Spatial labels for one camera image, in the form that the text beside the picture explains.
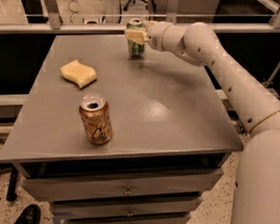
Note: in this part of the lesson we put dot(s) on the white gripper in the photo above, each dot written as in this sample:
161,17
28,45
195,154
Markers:
155,35

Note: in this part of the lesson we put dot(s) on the green soda can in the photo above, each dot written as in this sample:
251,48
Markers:
135,30

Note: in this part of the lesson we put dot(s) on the yellow sponge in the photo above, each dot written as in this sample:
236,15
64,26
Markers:
79,73

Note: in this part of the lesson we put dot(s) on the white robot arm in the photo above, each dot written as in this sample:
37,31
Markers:
257,185

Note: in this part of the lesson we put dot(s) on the orange soda can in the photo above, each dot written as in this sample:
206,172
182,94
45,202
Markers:
95,115

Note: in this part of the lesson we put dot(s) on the grey drawer cabinet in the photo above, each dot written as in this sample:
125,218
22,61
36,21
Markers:
170,136

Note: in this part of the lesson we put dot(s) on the black shoe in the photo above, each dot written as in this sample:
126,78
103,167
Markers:
30,215

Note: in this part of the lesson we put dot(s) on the metal guard rail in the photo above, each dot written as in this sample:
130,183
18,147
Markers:
56,26

